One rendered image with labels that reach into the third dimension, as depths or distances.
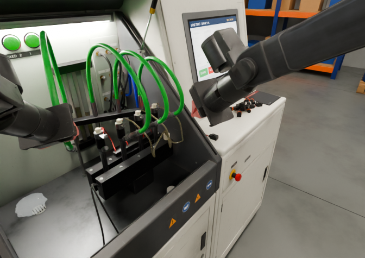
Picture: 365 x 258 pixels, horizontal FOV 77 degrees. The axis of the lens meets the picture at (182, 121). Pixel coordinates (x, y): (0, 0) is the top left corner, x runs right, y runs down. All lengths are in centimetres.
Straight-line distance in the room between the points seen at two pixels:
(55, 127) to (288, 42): 40
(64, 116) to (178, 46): 63
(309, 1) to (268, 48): 534
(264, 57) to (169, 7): 69
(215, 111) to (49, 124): 31
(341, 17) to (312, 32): 3
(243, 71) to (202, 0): 83
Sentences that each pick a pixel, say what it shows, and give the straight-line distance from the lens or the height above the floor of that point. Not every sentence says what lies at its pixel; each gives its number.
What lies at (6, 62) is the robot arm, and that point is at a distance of 46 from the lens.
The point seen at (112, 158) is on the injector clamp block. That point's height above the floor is 98.
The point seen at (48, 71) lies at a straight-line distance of 55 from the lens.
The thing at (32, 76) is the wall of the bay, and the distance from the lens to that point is 95.
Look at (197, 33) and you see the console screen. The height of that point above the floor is 136.
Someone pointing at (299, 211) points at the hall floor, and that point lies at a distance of 217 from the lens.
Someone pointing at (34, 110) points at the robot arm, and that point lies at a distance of 43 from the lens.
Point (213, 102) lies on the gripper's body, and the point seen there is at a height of 132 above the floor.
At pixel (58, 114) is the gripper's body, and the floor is 132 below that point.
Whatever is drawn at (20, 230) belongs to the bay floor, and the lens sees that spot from 99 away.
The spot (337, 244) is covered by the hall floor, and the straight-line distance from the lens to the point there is 209.
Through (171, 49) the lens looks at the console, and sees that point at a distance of 96.
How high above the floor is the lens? 151
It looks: 29 degrees down
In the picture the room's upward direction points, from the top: straight up
